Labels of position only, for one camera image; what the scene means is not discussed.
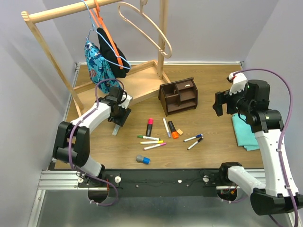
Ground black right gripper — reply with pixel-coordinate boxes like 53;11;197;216
212;83;253;115

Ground green cap white marker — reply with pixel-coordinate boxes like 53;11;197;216
137;135;160;141

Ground pink black highlighter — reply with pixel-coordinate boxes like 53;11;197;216
145;118;153;137

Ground lavender cap white marker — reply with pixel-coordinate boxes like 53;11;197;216
162;118;171;138

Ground yellow cap white marker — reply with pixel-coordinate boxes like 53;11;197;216
140;140;164;145

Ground pink cap white marker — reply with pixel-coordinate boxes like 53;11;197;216
143;142;167;150

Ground orange black highlighter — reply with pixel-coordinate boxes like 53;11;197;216
168;121;179;139

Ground pale green highlighter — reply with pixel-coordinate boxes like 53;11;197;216
112;124;120;136

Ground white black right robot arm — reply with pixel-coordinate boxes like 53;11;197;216
213;80;303;215

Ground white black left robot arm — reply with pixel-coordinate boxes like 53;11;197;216
53;87;133;187

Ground brown wooden desk organizer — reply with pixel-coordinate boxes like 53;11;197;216
158;78;198;116

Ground blue cap whiteboard marker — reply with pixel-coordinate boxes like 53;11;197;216
183;134;203;142

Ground black cap whiteboard marker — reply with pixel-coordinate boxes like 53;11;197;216
187;137;204;150

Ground folded teal cloth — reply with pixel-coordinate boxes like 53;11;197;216
232;114;259;151

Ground wooden clothes rack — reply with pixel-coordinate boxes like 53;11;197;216
21;0;172;115

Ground blue patterned shorts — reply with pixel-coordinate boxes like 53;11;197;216
84;39;121;93

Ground black garment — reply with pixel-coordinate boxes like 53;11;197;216
97;28;130;78

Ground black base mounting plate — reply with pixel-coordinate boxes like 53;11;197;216
78;168;240;198

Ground orange plastic hanger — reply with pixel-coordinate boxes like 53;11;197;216
89;0;123;69

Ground wooden clothes hanger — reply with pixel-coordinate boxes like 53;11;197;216
117;0;173;59

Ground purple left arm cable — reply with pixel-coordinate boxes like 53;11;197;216
67;79;125;207

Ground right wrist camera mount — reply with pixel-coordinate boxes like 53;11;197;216
227;72;247;95

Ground light blue wire hanger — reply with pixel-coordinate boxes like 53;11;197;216
82;0;131;72

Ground aluminium frame rail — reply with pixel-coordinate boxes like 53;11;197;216
28;171;107;227

